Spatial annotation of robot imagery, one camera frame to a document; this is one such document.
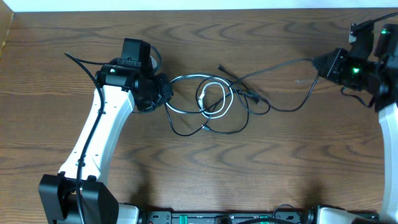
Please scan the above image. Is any white USB cable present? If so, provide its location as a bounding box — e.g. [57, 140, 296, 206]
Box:
[164, 74, 234, 119]

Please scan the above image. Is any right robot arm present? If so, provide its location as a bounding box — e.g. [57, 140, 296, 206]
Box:
[313, 21, 397, 223]

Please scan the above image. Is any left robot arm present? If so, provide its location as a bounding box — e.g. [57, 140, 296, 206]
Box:
[39, 38, 173, 223]

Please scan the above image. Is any right camera black cable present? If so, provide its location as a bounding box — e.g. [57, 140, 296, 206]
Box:
[351, 11, 398, 32]

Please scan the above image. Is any camera black cable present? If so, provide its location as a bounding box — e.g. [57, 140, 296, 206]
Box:
[64, 52, 113, 224]
[351, 11, 398, 32]

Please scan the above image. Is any left camera black cable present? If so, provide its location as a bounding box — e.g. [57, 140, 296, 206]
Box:
[64, 52, 113, 224]

